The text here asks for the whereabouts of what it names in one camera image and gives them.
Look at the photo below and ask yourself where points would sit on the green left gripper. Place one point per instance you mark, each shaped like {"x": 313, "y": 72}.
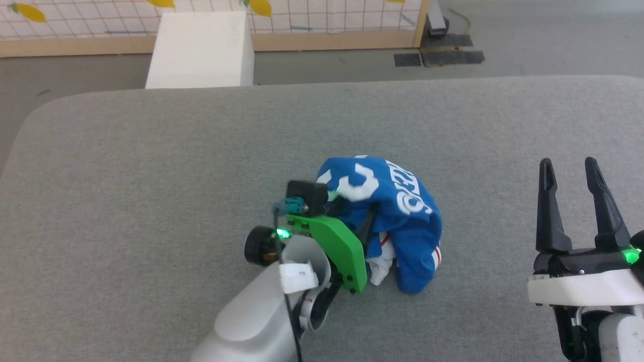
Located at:
{"x": 337, "y": 244}

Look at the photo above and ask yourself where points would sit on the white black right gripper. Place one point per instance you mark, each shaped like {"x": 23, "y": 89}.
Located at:
{"x": 583, "y": 286}

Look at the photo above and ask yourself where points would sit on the blue basketball jersey white trim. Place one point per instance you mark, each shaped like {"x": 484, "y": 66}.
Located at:
{"x": 402, "y": 226}

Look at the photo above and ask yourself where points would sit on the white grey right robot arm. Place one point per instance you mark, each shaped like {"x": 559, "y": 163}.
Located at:
{"x": 624, "y": 337}

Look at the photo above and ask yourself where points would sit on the small black floor mat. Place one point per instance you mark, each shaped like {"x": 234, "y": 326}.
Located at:
{"x": 407, "y": 60}

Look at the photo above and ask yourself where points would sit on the wood-framed grid partition lemon print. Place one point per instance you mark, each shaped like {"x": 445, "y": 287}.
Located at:
{"x": 327, "y": 40}

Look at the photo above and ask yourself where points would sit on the long black floor mat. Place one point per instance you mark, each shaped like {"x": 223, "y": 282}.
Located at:
{"x": 453, "y": 57}

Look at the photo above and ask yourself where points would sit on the dark grey floor mat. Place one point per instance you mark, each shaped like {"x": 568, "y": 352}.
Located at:
{"x": 448, "y": 40}

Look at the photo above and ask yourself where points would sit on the grey metal stand foot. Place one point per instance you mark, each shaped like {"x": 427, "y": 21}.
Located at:
{"x": 436, "y": 22}

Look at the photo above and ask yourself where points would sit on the white rectangular box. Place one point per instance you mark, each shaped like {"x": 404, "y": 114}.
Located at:
{"x": 201, "y": 50}

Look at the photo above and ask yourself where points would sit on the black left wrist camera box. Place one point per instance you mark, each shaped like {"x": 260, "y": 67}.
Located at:
{"x": 307, "y": 196}

